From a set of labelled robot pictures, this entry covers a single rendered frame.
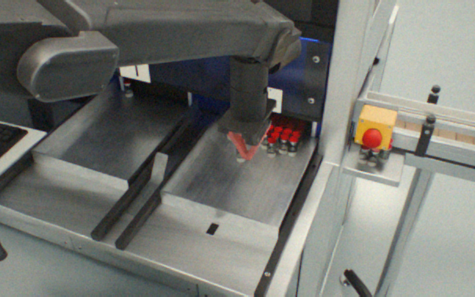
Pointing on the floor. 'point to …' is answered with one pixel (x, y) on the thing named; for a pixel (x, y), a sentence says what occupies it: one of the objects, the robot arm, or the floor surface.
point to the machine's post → (336, 128)
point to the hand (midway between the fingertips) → (246, 155)
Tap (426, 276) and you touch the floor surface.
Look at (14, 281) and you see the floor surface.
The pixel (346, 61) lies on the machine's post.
